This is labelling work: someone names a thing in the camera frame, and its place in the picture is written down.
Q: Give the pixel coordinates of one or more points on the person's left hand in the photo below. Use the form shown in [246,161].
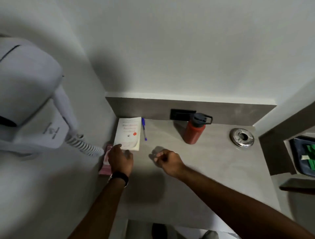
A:
[120,160]

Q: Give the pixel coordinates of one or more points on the person's right hand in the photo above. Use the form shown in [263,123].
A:
[171,161]

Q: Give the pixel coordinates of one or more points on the person's right fingers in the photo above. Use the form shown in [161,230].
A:
[160,156]

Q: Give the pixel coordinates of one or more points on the person's left fingers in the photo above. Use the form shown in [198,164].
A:
[124,150]

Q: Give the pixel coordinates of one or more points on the white paperback book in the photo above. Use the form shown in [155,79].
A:
[128,133]

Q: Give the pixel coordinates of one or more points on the person's right forearm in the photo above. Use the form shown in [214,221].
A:
[246,209]

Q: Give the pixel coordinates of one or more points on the person's left forearm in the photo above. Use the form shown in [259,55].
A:
[101,209]

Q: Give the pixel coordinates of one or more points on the pink book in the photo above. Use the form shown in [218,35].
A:
[105,160]

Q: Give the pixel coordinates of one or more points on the black wrist band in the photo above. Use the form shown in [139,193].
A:
[119,175]

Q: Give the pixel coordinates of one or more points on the blue pen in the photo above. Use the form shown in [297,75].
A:
[144,129]

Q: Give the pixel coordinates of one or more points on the red water bottle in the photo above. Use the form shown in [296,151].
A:
[194,130]

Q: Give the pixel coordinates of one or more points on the round metal ashtray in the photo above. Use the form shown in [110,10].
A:
[242,137]

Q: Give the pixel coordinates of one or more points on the white hair dryer holder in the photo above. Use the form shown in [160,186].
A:
[37,137]

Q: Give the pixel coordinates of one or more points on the dark blue bag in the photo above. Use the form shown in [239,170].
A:
[301,155]

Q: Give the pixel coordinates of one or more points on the green packet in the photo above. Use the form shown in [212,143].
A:
[310,155]

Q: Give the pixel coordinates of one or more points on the black wall socket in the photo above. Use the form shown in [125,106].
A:
[182,114]

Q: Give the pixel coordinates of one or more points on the white wall hair dryer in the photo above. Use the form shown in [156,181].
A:
[27,83]

